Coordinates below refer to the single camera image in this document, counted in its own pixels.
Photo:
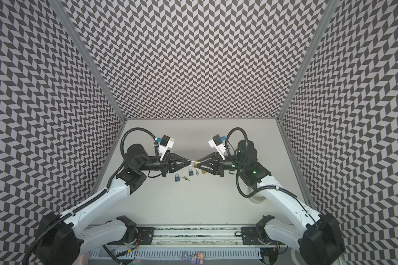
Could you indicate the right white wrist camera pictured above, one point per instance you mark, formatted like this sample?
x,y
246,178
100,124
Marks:
x,y
218,142

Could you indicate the purple toy figure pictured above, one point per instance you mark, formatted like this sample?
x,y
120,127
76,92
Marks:
x,y
194,259

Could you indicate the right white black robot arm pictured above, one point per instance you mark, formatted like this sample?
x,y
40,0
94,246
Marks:
x,y
315,236

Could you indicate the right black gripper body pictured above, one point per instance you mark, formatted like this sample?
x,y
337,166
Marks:
x,y
220,165

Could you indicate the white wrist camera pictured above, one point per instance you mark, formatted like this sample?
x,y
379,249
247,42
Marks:
x,y
164,144
218,142

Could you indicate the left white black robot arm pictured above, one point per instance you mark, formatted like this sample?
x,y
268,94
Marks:
x,y
62,238

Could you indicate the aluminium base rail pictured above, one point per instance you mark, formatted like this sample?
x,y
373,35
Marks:
x,y
173,236

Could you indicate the white slotted cable duct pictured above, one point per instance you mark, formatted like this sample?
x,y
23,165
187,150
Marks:
x,y
175,254

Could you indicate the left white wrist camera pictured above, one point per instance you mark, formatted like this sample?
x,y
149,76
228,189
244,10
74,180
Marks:
x,y
164,144

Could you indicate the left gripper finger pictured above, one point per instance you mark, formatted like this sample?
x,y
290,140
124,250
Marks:
x,y
175,167
174,158

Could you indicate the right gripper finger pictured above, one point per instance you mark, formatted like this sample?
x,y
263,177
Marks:
x,y
210,170
208,158

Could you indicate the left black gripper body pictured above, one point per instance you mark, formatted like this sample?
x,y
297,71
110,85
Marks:
x,y
165,165

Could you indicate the blue padlock with keys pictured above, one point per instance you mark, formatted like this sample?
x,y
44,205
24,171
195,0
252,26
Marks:
x,y
178,178

